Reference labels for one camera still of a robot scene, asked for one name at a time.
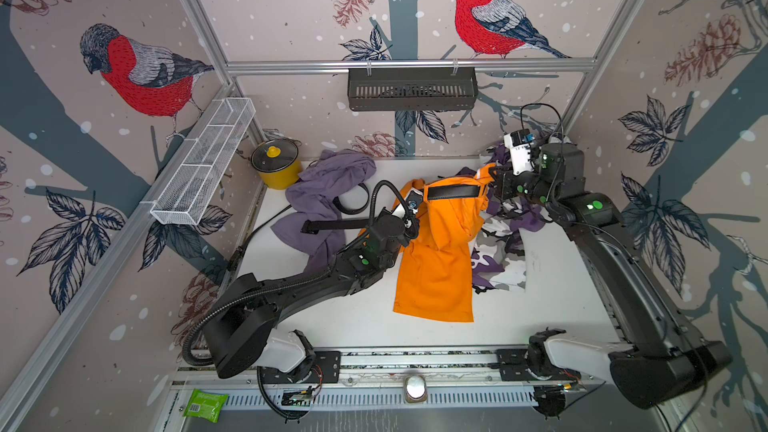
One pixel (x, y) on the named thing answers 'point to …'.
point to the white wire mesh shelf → (203, 158)
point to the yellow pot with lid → (278, 163)
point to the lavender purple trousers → (312, 200)
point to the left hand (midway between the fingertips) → (409, 195)
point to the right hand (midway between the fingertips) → (494, 164)
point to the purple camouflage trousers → (499, 250)
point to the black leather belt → (313, 227)
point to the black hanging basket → (385, 89)
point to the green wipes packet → (205, 406)
